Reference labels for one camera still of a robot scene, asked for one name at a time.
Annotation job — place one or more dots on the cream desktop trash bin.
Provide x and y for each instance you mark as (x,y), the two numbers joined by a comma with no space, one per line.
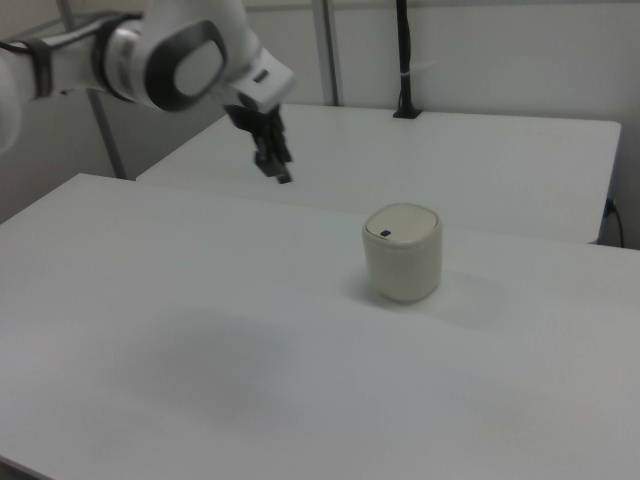
(402,270)

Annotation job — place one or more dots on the grey metal partition post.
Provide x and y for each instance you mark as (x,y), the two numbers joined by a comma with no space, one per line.
(327,50)
(100,125)

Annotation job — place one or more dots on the black camera stand with tie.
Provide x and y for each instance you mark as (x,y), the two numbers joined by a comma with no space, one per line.
(406,60)

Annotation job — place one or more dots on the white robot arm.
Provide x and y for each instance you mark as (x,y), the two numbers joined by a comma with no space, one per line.
(195,65)

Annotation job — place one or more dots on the white side table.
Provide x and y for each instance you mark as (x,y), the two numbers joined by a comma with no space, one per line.
(500,165)

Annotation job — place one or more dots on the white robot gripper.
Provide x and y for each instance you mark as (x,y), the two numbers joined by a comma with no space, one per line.
(265,82)

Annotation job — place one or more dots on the wooden stick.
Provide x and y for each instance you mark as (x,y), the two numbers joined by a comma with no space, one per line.
(400,222)

